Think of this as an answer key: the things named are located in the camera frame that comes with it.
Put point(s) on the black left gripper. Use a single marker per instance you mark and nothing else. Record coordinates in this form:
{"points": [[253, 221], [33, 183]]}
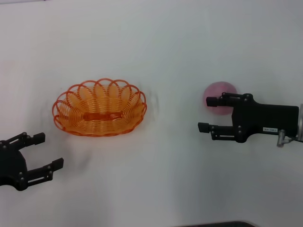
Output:
{"points": [[10, 165]]}

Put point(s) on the dark robot torso edge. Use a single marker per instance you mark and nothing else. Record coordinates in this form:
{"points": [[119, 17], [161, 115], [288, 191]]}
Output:
{"points": [[213, 224]]}

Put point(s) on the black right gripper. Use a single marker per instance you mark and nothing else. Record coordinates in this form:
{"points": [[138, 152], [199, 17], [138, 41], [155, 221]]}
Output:
{"points": [[265, 119]]}

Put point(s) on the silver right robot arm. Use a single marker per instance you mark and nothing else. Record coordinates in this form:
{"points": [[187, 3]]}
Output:
{"points": [[301, 123]]}

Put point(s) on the pink peach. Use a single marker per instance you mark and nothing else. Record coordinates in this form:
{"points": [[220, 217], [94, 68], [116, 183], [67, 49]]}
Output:
{"points": [[220, 88]]}

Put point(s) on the orange woven plastic basket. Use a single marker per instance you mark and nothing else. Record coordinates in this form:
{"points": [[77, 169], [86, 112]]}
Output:
{"points": [[101, 123]]}

